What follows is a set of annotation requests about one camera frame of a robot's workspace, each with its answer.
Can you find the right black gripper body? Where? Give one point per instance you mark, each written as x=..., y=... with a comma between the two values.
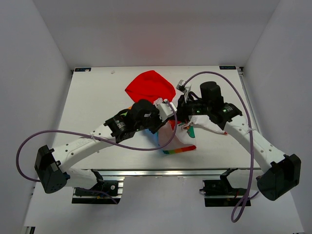
x=189, y=108

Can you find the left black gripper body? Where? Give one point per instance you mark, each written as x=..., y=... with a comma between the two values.
x=153, y=123

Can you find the red white rainbow kids jacket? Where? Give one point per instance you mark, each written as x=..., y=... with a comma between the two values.
x=175, y=137

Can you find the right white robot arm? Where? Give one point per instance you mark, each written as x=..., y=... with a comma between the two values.
x=281, y=172

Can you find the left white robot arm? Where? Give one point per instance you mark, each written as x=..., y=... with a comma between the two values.
x=55, y=166

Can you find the right blue corner label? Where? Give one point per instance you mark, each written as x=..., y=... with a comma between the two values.
x=227, y=67

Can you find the blue corner label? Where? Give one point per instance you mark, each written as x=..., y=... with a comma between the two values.
x=82, y=69
x=227, y=67

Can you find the left blue corner label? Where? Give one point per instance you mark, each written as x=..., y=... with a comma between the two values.
x=82, y=69

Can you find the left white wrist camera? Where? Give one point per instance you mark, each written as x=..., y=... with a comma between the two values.
x=166, y=109

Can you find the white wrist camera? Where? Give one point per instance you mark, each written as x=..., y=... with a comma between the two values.
x=166, y=109
x=185, y=88

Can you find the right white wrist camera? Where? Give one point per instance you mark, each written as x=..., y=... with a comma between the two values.
x=185, y=88

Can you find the aluminium table front rail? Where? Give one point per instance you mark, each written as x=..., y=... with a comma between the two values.
x=175, y=172

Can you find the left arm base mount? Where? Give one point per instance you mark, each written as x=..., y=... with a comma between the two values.
x=104, y=192

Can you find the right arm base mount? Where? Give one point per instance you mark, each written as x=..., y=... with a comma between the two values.
x=221, y=192

